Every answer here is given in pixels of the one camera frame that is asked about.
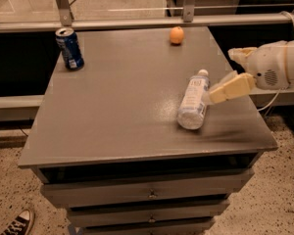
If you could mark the metal railing frame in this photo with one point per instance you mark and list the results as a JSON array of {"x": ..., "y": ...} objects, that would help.
[{"x": 49, "y": 15}]

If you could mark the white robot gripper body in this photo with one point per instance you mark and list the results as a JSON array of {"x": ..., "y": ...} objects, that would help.
[{"x": 268, "y": 64}]

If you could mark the orange fruit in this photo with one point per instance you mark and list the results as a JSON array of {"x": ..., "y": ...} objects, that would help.
[{"x": 176, "y": 35}]

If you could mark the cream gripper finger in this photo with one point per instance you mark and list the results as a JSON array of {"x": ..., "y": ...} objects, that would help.
[
  {"x": 232, "y": 86},
  {"x": 241, "y": 56}
]

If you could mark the black canvas sneaker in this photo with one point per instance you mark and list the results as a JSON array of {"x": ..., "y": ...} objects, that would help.
[{"x": 21, "y": 225}]

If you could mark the clear plastic water bottle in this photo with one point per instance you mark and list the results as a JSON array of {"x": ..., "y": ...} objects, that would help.
[{"x": 191, "y": 112}]

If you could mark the blue soda can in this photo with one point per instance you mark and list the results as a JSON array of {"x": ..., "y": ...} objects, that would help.
[{"x": 67, "y": 41}]

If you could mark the grey drawer cabinet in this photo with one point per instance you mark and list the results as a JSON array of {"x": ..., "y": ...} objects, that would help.
[{"x": 107, "y": 147}]

